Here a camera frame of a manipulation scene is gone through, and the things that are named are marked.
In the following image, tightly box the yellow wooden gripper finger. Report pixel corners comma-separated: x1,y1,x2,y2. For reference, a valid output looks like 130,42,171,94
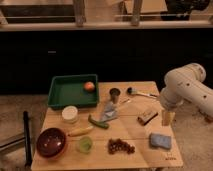
162,110,175,126

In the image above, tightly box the blue sponge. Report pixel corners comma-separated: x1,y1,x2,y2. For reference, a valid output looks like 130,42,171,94
150,133,172,150

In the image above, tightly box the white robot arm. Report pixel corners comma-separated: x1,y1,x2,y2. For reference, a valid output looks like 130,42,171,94
158,63,213,126

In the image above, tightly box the green plastic tray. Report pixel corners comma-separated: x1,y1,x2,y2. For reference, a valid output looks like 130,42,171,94
48,74,99,110

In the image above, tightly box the brown wooden block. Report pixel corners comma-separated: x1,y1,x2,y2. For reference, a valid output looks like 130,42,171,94
137,109,158,126

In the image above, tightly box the black dish brush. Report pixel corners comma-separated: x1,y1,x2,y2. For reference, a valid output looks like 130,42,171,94
126,87,158,98

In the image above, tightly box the blue grey cloth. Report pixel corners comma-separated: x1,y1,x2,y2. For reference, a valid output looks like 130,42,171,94
100,101,117,122

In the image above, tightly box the dark metal cup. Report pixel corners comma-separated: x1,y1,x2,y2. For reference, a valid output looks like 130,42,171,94
109,88,121,104

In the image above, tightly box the bunch of dark grapes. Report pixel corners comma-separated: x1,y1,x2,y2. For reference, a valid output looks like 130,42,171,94
107,139,135,154

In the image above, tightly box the green cucumber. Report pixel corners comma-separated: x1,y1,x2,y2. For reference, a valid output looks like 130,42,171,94
88,115,109,129

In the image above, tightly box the yellow banana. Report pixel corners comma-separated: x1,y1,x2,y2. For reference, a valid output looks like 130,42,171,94
68,126,94,137

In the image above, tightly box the orange peach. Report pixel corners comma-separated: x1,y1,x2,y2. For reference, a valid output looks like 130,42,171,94
84,82,95,92

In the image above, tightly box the small green cup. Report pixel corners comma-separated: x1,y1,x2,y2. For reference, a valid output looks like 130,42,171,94
76,136,93,154

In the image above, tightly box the dark red bowl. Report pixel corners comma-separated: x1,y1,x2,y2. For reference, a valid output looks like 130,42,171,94
36,128,66,159

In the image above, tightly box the black pole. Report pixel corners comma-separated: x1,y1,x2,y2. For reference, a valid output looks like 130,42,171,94
23,111,32,166

